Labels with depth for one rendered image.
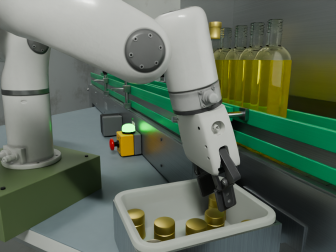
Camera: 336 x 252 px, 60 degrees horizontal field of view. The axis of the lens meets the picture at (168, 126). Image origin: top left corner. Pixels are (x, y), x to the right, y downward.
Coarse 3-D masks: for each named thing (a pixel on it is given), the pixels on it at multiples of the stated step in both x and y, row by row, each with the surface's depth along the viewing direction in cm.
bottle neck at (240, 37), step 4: (236, 28) 67; (240, 28) 66; (244, 28) 66; (236, 32) 67; (240, 32) 66; (244, 32) 66; (236, 36) 67; (240, 36) 67; (244, 36) 67; (236, 40) 67; (240, 40) 67; (244, 40) 67; (236, 44) 67; (240, 44) 67; (244, 44) 67
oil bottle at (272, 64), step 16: (272, 48) 56; (256, 64) 59; (272, 64) 55; (288, 64) 57; (256, 80) 59; (272, 80) 56; (288, 80) 58; (256, 96) 60; (272, 96) 57; (272, 112) 58
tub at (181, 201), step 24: (120, 192) 51; (144, 192) 52; (168, 192) 54; (192, 192) 55; (240, 192) 51; (120, 216) 44; (168, 216) 54; (192, 216) 56; (240, 216) 51; (264, 216) 43; (144, 240) 49; (168, 240) 37; (192, 240) 38
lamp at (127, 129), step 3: (129, 123) 98; (123, 126) 96; (126, 126) 96; (129, 126) 96; (132, 126) 96; (123, 129) 96; (126, 129) 95; (129, 129) 96; (132, 129) 96; (123, 132) 96; (126, 132) 96; (129, 132) 96; (132, 132) 96
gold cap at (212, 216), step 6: (210, 210) 50; (216, 210) 50; (204, 216) 49; (210, 216) 48; (216, 216) 48; (222, 216) 48; (210, 222) 48; (216, 222) 48; (222, 222) 48; (210, 228) 48
